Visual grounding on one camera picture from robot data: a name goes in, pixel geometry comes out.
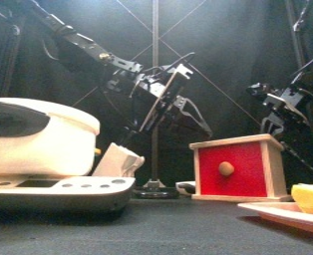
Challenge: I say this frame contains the white rice bag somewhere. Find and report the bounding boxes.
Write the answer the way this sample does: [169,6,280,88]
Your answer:
[92,142,147,178]

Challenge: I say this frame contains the red wooden drawer box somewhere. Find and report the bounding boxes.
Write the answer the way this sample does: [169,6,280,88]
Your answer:
[187,133,294,203]

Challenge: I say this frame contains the black cloth backdrop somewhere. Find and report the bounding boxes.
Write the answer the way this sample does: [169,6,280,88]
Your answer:
[0,0,313,200]

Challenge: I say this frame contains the small white black object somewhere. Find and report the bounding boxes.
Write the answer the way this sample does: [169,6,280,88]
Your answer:
[174,180,197,196]

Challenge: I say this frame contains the yellow toy food piece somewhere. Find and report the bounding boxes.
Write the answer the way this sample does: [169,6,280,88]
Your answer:
[290,182,313,217]

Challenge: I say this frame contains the white toy cooker pot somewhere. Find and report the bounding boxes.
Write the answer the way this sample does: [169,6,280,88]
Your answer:
[0,97,103,177]

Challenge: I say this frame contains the white pink plate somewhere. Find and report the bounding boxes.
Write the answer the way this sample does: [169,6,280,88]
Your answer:
[237,201,313,237]

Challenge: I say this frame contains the grey toy cooker base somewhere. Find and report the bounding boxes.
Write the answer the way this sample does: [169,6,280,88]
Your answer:
[0,174,138,214]

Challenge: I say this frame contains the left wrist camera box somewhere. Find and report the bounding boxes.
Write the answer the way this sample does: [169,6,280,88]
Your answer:
[163,63,195,88]

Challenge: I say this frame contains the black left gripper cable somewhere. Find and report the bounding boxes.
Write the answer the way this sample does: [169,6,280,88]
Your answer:
[144,51,197,77]

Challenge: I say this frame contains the dark stick handles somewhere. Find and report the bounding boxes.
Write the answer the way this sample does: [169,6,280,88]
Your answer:
[118,127,136,147]

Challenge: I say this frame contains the dark frame post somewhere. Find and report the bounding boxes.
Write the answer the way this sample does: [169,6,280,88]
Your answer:
[284,0,310,73]

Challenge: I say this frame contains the thin grey frame pole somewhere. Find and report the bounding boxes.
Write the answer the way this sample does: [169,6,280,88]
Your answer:
[144,0,166,190]

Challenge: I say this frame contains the black round base plate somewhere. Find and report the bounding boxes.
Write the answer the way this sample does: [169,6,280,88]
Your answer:
[134,185,181,200]

